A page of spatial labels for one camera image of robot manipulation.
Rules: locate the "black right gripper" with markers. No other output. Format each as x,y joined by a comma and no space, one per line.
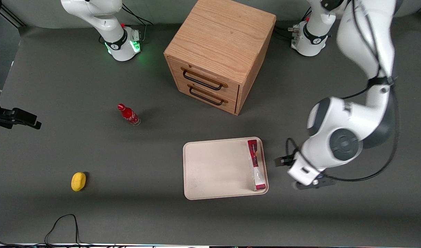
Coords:
5,116

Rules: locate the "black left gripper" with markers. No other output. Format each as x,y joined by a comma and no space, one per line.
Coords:
282,161

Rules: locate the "red cookie box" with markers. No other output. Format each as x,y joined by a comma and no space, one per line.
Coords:
255,162

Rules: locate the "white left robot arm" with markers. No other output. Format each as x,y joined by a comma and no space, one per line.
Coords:
348,120

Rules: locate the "cream plastic tray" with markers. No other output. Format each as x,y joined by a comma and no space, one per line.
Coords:
217,168

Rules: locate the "yellow lemon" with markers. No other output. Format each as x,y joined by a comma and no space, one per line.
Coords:
78,181

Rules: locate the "red cola bottle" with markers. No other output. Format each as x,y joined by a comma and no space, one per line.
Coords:
129,114

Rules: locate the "wooden drawer cabinet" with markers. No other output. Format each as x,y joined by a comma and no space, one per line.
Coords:
221,38

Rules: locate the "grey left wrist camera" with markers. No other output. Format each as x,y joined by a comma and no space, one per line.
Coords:
317,183

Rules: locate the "black frame bar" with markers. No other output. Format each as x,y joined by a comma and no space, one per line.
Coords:
12,17

